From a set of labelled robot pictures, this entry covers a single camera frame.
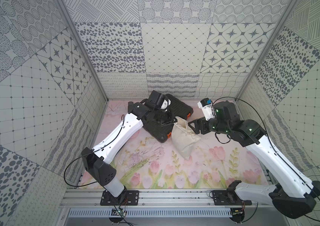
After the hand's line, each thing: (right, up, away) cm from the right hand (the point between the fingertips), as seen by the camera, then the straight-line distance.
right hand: (195, 123), depth 68 cm
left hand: (-8, +3, +4) cm, 10 cm away
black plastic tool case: (-3, +8, +38) cm, 39 cm away
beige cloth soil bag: (-4, -10, +12) cm, 16 cm away
